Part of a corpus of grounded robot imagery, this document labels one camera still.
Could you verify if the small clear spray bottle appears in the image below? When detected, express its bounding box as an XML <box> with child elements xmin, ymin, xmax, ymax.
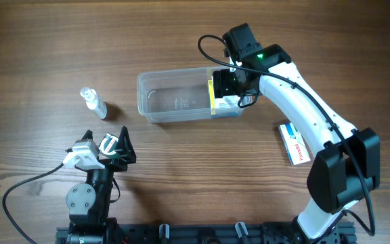
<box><xmin>80</xmin><ymin>87</ymin><xmax>107</xmax><ymax>119</ymax></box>

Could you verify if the black camera cable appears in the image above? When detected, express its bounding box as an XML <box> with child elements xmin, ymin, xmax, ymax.
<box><xmin>197</xmin><ymin>34</ymin><xmax>376</xmax><ymax>238</ymax></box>
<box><xmin>1</xmin><ymin>163</ymin><xmax>66</xmax><ymax>244</ymax></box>

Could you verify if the white red Panadol box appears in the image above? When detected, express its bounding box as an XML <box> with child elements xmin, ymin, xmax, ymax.
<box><xmin>279</xmin><ymin>123</ymin><xmax>311</xmax><ymax>166</ymax></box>

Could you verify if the white medicine box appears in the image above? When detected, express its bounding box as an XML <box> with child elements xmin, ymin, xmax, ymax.
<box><xmin>214</xmin><ymin>95</ymin><xmax>240</xmax><ymax>109</ymax></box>

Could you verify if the black left camera cable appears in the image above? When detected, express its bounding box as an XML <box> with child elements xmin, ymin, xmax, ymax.
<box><xmin>1</xmin><ymin>163</ymin><xmax>66</xmax><ymax>244</ymax></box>

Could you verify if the blue yellow VapoDrops box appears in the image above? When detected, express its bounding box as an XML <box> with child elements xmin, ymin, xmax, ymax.
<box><xmin>208</xmin><ymin>69</ymin><xmax>243</xmax><ymax>118</ymax></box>

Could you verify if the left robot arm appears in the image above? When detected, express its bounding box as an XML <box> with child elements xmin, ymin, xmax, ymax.
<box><xmin>56</xmin><ymin>126</ymin><xmax>136</xmax><ymax>244</ymax></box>

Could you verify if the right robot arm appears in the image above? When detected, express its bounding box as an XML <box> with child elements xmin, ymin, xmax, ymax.
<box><xmin>213</xmin><ymin>24</ymin><xmax>381</xmax><ymax>243</ymax></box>

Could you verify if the clear plastic container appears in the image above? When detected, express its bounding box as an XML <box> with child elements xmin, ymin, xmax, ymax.
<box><xmin>136</xmin><ymin>66</ymin><xmax>253</xmax><ymax>123</ymax></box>

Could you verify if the green white round tin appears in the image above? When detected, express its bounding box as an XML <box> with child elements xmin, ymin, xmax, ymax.
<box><xmin>99</xmin><ymin>133</ymin><xmax>118</xmax><ymax>158</ymax></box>

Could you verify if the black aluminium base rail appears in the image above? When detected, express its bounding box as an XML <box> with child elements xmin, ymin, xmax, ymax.
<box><xmin>55</xmin><ymin>222</ymin><xmax>357</xmax><ymax>244</ymax></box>

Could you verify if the black right camera cable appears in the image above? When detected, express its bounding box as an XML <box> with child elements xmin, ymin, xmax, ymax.
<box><xmin>197</xmin><ymin>34</ymin><xmax>376</xmax><ymax>238</ymax></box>

